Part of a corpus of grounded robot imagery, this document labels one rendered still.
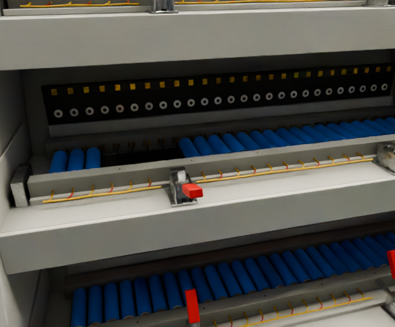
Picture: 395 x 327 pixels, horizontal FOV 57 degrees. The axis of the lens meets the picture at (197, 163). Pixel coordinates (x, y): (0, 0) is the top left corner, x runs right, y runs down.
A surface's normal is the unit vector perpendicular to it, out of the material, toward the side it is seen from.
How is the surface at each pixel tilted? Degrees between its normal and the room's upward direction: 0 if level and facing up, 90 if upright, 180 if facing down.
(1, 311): 90
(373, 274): 21
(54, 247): 111
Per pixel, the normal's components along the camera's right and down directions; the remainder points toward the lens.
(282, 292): -0.02, -0.91
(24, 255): 0.24, 0.40
